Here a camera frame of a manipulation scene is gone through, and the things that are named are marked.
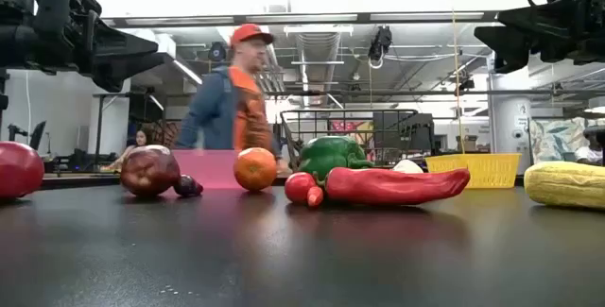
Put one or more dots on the black shelf rack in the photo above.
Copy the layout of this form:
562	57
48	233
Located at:
402	130

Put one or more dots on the black computer monitor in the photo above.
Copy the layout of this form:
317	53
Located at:
38	134

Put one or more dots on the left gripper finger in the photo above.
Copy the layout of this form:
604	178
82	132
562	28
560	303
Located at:
120	71
123	45

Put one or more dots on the black hanging camera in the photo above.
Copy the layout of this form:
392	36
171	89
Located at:
217	52
380	42

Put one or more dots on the yellow plastic basket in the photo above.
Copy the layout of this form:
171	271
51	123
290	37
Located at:
477	170

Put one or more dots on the green bell pepper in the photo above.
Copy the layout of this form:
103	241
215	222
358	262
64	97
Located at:
331	156

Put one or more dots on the white ceiling light fixture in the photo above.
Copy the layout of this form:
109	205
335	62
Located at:
317	28

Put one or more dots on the large white garlic bulb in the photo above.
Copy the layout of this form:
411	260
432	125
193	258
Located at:
407	166

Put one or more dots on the mandala tapestry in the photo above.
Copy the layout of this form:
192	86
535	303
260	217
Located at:
165	134

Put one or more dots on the white vent box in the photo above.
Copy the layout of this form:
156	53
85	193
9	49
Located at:
167	42

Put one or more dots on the large red chili pepper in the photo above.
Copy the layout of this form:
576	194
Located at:
397	185

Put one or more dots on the black tall table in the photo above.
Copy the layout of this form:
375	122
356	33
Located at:
99	123

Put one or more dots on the white column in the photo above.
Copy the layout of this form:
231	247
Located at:
111	118

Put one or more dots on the pink plastic basket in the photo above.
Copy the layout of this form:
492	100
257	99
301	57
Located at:
208	167

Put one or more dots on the leaf print tapestry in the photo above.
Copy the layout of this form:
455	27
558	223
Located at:
553	139

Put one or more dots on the silver ceiling duct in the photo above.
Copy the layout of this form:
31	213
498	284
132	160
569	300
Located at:
317	61

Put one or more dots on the orange fruit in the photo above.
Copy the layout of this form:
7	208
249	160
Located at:
255	169

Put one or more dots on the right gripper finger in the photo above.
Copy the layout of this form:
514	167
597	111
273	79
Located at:
513	45
534	16

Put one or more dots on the person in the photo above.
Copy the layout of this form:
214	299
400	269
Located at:
134	148
588	154
227	108

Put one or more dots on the yellow corn cob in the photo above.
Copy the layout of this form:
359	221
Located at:
565	184

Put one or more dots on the colourful poster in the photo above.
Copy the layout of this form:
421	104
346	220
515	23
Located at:
352	130

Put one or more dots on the white cylinder tank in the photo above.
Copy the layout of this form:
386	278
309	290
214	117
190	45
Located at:
510	127

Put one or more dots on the black overhead crossbar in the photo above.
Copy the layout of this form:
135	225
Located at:
239	19

